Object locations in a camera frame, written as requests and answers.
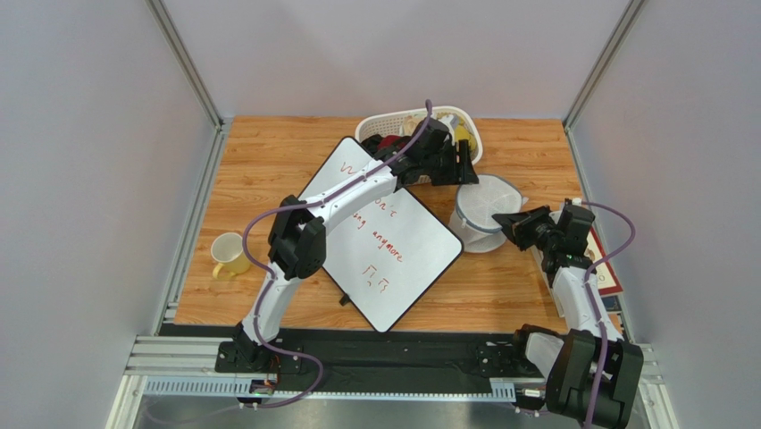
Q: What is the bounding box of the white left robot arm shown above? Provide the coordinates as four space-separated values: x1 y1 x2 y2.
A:
215 114 479 373

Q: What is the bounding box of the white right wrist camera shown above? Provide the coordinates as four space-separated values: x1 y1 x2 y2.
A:
550 198 582 222

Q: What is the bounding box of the red garment in basket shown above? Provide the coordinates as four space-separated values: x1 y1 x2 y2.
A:
376 135 411 155

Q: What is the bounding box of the yellow garment in basket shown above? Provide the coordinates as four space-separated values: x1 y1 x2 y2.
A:
454 124 478 156

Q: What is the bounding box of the white whiteboard with red writing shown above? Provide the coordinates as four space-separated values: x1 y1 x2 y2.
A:
303 136 464 333

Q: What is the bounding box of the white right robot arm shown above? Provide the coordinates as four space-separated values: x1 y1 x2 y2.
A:
492 200 644 428

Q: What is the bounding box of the red hardcover book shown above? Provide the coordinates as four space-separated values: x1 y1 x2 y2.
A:
584 229 623 297

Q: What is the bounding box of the yellow mug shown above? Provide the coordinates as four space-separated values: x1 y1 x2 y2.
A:
210 232 252 280

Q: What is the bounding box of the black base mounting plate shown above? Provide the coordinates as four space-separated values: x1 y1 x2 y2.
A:
214 324 569 394

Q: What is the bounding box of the white mesh laundry bag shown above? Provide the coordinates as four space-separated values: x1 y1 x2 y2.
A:
448 174 528 254

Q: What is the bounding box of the beige bra in basket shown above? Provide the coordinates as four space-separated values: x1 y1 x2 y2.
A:
400 115 424 136

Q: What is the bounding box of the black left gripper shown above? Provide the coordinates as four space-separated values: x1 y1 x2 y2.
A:
422 139 481 187

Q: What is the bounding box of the white plastic laundry basket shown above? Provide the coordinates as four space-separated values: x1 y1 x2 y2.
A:
355 106 483 188

